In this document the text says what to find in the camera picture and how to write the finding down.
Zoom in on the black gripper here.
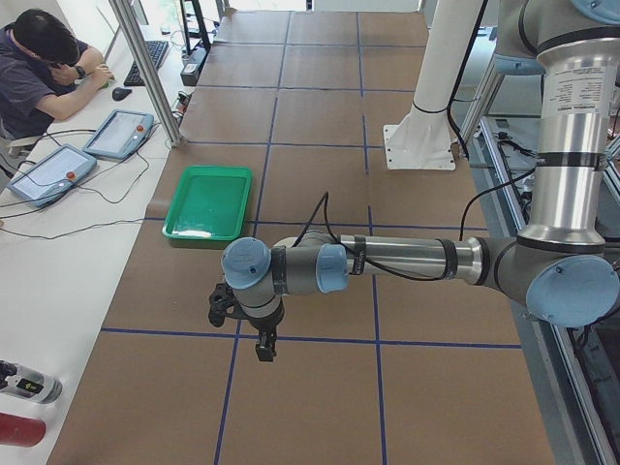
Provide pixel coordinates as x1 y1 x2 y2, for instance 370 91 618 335
207 282 276 362

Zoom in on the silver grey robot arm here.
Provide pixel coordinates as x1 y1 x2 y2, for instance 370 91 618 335
208 1 619 361

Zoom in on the green plastic tray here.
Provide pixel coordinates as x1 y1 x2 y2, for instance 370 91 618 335
162 165 253 246

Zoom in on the silver water bottle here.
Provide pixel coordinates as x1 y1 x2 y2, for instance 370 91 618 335
1 360 63 404

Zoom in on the red cylinder bottle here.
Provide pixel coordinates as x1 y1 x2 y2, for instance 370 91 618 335
0 413 47 448

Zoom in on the far teach pendant tablet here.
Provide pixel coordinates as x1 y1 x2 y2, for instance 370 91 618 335
83 109 154 161

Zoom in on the teach pendant tablet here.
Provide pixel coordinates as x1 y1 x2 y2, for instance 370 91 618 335
8 144 97 206
83 109 154 161

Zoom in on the near teach pendant tablet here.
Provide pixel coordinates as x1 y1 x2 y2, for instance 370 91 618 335
8 144 97 206

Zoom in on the black power strip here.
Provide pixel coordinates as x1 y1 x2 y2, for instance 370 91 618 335
180 47 207 87

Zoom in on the black computer mouse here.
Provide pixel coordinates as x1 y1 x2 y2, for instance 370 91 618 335
111 87 133 102

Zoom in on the black keyboard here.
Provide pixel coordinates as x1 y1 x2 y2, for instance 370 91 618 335
123 40 171 87

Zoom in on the seated person in dark shirt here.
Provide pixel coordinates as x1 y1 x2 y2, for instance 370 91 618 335
1 9 114 140

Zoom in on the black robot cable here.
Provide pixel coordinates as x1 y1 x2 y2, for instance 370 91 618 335
294 191 538 282

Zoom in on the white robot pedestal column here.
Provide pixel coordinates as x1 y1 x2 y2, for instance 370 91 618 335
384 0 486 171

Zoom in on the aluminium side frame rail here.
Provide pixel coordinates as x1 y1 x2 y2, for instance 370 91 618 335
472 115 619 464

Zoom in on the aluminium frame post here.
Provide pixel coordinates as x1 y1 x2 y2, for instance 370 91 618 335
109 0 181 147

